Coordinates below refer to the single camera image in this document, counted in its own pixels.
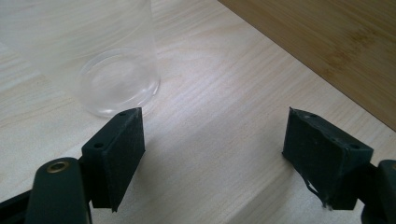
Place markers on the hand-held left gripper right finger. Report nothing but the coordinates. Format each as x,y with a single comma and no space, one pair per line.
323,161

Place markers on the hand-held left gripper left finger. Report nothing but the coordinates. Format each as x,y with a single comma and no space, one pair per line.
115,155

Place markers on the clear plastic cup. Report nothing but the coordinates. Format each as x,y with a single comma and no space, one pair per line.
102,62

